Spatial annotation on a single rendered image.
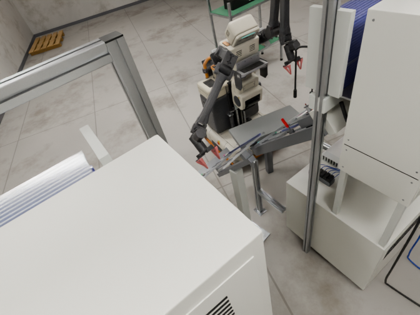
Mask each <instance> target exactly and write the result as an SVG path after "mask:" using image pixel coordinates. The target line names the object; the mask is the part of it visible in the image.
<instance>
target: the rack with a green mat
mask: <svg viewBox="0 0 420 315"><path fill-rule="evenodd" d="M206 1H207V7H208V11H209V17H210V21H211V27H212V34H213V38H214V44H215V48H218V43H217V39H216V32H215V28H214V22H213V16H217V17H221V18H226V19H229V22H231V21H233V18H235V17H236V16H238V15H240V14H242V13H245V12H247V11H249V10H251V9H253V8H255V7H257V6H258V14H259V28H262V21H261V4H263V3H265V2H268V1H270V0H254V1H252V2H250V3H248V4H246V5H244V6H241V7H239V8H237V9H235V10H233V11H232V10H231V5H230V2H228V3H227V9H225V8H224V5H223V6H221V7H219V8H217V9H215V10H213V11H211V5H210V1H209V0H206ZM269 42H270V45H268V46H266V47H264V46H262V45H261V44H260V45H259V51H258V52H257V53H260V52H261V54H264V50H265V49H267V48H268V47H270V46H272V45H273V44H276V43H277V42H279V37H273V39H270V40H269ZM282 60H283V46H281V44H280V61H282Z"/></svg>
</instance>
